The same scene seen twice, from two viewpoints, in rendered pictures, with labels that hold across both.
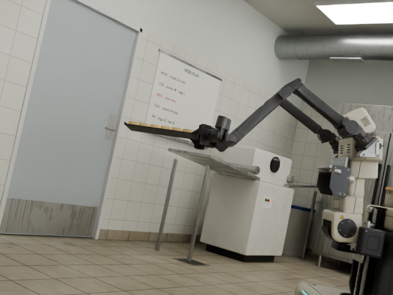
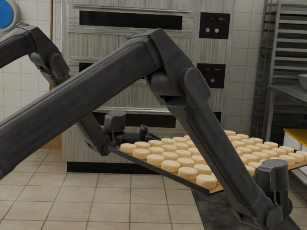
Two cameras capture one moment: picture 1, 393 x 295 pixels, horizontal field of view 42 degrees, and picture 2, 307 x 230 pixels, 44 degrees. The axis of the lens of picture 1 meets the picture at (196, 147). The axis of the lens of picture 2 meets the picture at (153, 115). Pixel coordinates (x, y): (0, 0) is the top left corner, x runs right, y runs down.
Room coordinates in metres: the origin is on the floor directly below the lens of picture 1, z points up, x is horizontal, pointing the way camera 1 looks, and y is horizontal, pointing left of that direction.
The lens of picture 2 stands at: (3.60, -0.84, 1.37)
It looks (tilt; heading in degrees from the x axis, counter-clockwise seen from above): 13 degrees down; 138
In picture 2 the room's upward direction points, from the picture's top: 3 degrees clockwise
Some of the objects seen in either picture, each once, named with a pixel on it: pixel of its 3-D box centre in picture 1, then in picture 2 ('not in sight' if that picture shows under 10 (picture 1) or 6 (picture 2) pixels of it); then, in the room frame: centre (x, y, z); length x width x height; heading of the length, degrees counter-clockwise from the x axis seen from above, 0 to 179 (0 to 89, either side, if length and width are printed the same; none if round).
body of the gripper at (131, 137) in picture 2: (208, 134); (134, 139); (2.61, -0.05, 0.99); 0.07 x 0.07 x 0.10; 46
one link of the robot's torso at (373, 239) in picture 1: (350, 237); not in sight; (2.84, -0.92, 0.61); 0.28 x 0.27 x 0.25; 1
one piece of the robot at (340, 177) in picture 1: (335, 176); not in sight; (2.90, -0.79, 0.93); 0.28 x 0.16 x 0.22; 1
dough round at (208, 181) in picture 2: not in sight; (206, 181); (3.04, -0.16, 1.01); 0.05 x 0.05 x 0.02
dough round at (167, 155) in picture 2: not in sight; (169, 157); (2.85, -0.10, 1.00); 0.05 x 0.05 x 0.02
